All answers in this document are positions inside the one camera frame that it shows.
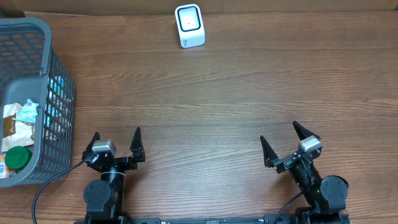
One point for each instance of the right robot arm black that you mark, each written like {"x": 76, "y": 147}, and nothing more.
{"x": 321, "y": 199}

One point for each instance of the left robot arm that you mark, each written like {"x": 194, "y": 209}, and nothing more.
{"x": 104, "y": 197}

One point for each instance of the teal packet behind basket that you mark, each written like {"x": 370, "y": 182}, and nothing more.
{"x": 58, "y": 104}

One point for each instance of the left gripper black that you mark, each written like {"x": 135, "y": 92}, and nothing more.
{"x": 130, "y": 164}

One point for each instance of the beige snack pouch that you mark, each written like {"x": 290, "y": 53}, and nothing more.
{"x": 15, "y": 133}

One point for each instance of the white barcode scanner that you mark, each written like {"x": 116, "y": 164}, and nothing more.
{"x": 190, "y": 25}

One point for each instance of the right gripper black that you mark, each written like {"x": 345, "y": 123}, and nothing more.
{"x": 285, "y": 162}

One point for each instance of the teal wipes packet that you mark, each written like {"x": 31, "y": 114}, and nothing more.
{"x": 28, "y": 113}

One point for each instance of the grey plastic basket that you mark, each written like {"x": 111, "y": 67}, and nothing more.
{"x": 28, "y": 60}

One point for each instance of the orange Kleenex tissue pack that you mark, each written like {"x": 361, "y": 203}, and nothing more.
{"x": 5, "y": 172}

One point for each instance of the green lid jar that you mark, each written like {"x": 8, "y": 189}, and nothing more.
{"x": 18, "y": 157}

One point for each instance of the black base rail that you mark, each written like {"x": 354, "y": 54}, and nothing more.
{"x": 211, "y": 221}

